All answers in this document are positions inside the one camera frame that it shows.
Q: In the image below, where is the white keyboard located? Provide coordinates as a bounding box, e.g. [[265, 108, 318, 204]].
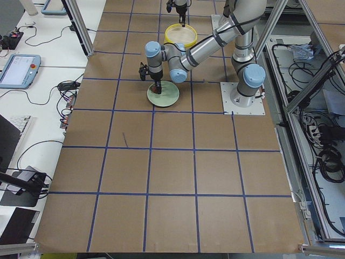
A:
[[9, 115, 33, 137]]

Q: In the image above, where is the black coiled cable bundle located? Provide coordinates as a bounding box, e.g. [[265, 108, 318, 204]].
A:
[[312, 145, 345, 184]]

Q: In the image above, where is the light green plate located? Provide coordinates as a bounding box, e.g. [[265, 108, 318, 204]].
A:
[[147, 80, 180, 107]]

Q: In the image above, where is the black notebook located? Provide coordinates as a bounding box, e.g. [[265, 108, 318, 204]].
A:
[[1, 207, 37, 245]]

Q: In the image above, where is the far teach pendant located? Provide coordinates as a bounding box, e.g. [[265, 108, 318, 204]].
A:
[[41, 0, 67, 16]]

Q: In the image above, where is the aluminium frame diagonal strut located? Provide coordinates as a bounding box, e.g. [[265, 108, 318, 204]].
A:
[[285, 46, 344, 113]]

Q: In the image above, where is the teach pendant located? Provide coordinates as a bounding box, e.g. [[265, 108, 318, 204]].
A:
[[1, 54, 41, 90], [41, 0, 67, 16]]

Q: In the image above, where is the near teach pendant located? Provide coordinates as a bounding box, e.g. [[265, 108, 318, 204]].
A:
[[1, 54, 41, 90]]

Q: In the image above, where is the aluminium frame upright post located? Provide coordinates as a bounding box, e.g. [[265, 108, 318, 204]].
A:
[[61, 0, 94, 58]]

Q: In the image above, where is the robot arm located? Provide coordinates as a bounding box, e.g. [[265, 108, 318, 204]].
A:
[[173, 0, 192, 27], [139, 1, 267, 107]]

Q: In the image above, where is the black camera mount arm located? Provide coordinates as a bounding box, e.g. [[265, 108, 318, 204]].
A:
[[1, 169, 47, 198]]

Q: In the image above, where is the yellow steamer layer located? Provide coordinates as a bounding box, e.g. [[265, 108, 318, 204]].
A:
[[164, 24, 197, 47]]

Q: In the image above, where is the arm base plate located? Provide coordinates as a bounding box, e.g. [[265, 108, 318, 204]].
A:
[[211, 15, 229, 30], [220, 82, 265, 115]]

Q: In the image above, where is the black laptop power brick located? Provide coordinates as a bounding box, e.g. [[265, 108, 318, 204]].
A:
[[57, 81, 80, 91]]

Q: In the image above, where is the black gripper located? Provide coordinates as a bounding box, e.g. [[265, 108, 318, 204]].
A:
[[175, 4, 188, 27], [139, 62, 163, 94]]

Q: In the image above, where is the brown bun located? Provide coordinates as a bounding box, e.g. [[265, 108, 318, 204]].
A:
[[150, 86, 159, 94]]

